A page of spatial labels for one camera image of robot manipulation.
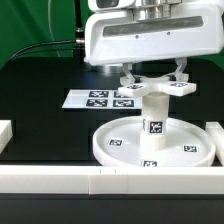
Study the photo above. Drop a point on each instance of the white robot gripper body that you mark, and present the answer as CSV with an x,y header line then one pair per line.
x,y
150,31

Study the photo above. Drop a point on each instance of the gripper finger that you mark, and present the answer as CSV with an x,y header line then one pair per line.
x,y
127,72
181,65

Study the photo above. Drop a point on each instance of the white cross-shaped table base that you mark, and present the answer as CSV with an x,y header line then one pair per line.
x,y
157,85

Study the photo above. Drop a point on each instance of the white round table top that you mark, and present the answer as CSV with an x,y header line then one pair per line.
x,y
174,143

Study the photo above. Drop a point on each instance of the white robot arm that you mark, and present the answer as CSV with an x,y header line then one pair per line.
x,y
131,31

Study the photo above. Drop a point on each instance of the black vertical pole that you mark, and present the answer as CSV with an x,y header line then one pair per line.
x,y
79,32

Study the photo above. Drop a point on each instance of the white marker sheet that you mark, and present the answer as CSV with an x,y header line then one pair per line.
x,y
99,99

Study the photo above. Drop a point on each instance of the white right fence block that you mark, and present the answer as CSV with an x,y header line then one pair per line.
x,y
216,132

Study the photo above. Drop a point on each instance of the white fence block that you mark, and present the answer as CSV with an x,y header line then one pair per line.
x,y
216,132
5,133

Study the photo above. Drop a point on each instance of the white left fence block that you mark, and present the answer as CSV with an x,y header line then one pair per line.
x,y
5,133

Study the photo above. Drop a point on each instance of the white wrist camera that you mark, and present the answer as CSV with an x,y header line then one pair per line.
x,y
106,5

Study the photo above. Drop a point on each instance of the white front fence rail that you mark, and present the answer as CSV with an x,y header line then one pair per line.
x,y
92,180

